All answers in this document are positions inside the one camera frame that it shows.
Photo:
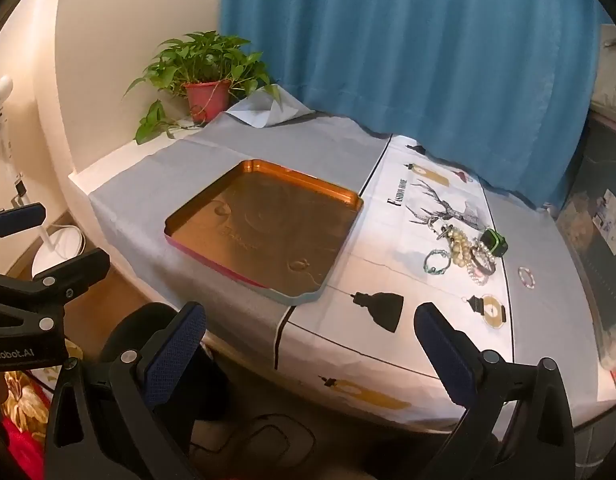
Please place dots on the red floral cloth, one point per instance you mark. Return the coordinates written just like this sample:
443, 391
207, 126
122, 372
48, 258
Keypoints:
25, 410

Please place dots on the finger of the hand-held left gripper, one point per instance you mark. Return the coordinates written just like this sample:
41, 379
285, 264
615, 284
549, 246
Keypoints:
78, 270
18, 217

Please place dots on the green and black watch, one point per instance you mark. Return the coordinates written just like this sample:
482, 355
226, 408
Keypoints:
495, 242

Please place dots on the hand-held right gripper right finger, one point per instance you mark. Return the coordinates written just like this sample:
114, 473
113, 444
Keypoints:
445, 355

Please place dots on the orange metal tray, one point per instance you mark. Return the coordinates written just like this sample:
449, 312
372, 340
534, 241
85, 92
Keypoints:
268, 230

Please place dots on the blue curtain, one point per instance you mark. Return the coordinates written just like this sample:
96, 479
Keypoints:
413, 60

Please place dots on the red plant pot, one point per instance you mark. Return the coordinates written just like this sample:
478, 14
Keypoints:
208, 97

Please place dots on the white standing fan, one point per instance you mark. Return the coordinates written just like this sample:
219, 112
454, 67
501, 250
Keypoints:
58, 250

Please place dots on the green leafy plant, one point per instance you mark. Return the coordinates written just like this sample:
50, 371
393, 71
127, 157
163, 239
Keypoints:
203, 57

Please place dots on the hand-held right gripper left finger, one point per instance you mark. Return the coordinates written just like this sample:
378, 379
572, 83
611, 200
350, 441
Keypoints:
175, 355

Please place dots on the dark patterned cabinet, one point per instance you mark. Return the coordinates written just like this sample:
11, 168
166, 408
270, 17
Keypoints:
598, 260

